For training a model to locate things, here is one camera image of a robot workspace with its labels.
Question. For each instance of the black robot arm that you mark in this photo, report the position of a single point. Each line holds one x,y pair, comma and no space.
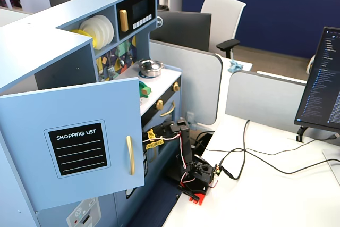
186,144

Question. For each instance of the green toy recipient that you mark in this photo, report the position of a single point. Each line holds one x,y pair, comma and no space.
144,90

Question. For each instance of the blue cabinet door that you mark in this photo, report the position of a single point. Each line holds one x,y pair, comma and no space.
79,99

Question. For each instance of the gold stove knob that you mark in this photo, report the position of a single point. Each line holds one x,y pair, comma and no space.
176,86
159,104

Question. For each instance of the grey rounded desk partition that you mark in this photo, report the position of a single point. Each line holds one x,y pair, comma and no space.
191,78

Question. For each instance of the silver toy pot with lid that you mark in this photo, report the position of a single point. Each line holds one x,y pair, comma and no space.
151,68

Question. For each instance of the yellow printed tag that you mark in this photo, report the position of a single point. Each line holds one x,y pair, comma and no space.
154,145

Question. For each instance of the black Dell monitor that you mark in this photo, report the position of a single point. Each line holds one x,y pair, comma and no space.
180,29

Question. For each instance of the light blue cloth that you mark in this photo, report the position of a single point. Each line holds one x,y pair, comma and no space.
236,66

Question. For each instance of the small controller board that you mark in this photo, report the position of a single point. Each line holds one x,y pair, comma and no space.
217,170

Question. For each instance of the white toy plate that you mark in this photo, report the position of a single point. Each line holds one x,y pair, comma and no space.
89,26
102,31
111,29

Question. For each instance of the grey wide desk partition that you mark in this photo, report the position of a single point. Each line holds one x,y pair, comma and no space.
263,99

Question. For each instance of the toy microwave black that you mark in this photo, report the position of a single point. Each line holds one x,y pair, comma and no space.
140,9

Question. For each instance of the white office chair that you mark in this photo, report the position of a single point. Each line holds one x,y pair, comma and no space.
223,11

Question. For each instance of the black shopping list sticker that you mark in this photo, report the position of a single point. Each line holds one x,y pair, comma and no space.
79,155

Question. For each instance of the yellow toy plate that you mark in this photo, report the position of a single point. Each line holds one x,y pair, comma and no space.
78,32

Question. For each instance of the black monitor stand clamp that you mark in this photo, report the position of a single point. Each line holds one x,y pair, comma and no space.
301,132

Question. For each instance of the light blue toy kitchen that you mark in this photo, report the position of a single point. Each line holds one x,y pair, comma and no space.
40,38

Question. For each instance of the grey ice dispenser sticker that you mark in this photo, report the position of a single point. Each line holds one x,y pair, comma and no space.
83,215

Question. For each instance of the monitor showing code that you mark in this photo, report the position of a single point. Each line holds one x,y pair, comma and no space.
321,83

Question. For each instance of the white partition bracket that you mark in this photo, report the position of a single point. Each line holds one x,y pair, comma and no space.
191,120

